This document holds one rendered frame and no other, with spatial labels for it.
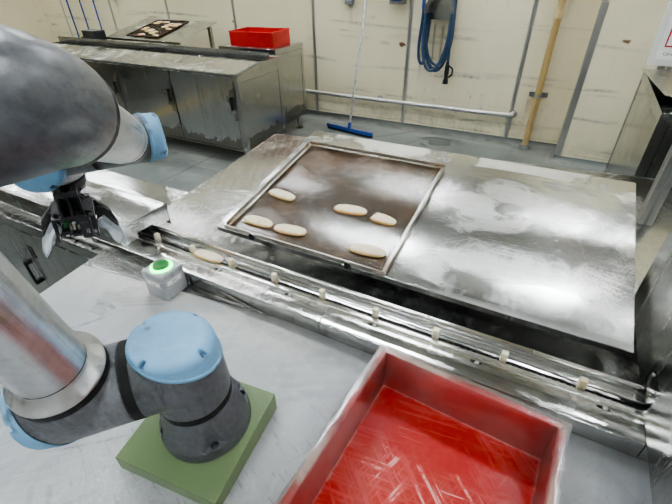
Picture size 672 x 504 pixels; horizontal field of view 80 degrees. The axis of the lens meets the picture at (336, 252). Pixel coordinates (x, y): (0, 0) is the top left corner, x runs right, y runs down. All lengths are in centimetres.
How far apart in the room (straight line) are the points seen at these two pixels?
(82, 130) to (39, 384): 32
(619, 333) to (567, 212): 38
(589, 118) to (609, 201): 289
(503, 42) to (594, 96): 94
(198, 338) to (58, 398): 17
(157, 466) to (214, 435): 11
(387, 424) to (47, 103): 68
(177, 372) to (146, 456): 24
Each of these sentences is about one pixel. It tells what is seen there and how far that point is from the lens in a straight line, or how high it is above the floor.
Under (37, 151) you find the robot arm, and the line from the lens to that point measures 35.
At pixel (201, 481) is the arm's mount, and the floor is 85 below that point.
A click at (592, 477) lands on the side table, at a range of 85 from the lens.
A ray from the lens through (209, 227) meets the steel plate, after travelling 137.
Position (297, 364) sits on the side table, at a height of 82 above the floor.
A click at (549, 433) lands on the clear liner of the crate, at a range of 76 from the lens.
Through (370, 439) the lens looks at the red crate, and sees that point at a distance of 78.
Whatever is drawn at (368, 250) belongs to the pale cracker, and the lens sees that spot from 103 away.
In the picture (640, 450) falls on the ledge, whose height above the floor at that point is 85.
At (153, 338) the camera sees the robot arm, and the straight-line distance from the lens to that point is 62.
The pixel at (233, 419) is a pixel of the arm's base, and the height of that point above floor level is 91.
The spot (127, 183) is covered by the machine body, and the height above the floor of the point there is 82.
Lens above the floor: 150
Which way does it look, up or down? 35 degrees down
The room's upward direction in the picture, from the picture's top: 1 degrees counter-clockwise
